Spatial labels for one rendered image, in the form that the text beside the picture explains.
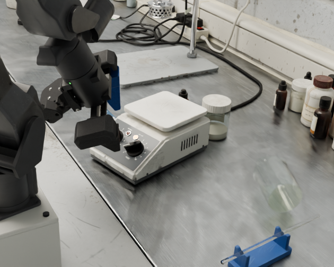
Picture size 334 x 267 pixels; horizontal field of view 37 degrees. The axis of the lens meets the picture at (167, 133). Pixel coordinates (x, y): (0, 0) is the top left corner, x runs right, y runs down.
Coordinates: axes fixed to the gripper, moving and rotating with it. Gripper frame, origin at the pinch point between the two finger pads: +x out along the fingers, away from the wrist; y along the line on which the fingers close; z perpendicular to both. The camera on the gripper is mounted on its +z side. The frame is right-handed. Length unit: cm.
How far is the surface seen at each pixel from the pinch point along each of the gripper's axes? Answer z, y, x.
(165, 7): -6, -51, 19
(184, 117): -10.0, -5.7, 11.1
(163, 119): -6.5, -5.0, 9.3
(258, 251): -18.9, 22.6, 12.0
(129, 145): -0.4, 0.4, 7.8
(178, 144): -8.0, -1.7, 13.4
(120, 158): 1.9, 1.4, 9.5
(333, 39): -44, -37, 32
